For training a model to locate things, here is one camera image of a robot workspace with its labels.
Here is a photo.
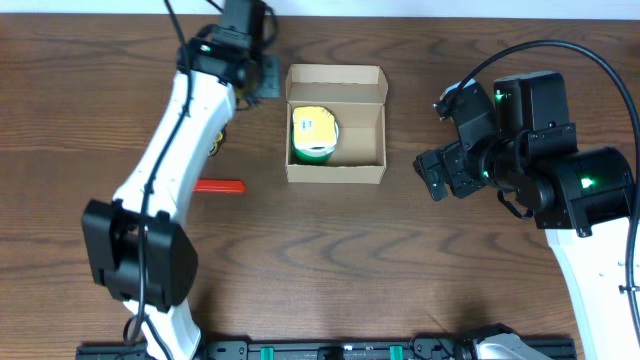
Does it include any green tape roll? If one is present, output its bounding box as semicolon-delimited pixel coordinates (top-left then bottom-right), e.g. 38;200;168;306
292;145;336;165

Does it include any brown cardboard box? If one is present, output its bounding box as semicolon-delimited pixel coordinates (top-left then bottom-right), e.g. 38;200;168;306
285;64;388;184

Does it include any beige masking tape roll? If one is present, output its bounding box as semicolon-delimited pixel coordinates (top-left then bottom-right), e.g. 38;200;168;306
331;121;340;151

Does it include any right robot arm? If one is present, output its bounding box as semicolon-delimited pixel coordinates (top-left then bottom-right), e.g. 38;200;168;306
413;71;639;359

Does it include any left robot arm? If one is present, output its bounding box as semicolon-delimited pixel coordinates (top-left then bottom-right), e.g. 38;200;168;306
81;26;265;359

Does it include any yellow correction tape dispenser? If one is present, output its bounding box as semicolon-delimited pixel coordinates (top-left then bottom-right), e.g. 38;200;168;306
208;128;226;157

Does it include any red utility knife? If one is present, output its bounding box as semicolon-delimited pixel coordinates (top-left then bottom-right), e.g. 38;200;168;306
193;179;246;194

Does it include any right black cable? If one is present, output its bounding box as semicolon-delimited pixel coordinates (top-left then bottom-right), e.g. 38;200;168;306
449;39;640;346

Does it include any black cable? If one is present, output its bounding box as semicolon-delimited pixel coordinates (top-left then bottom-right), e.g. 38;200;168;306
449;39;640;346
122;0;196;360

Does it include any left black cable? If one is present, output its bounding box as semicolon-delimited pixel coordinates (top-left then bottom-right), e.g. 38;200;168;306
122;0;196;360

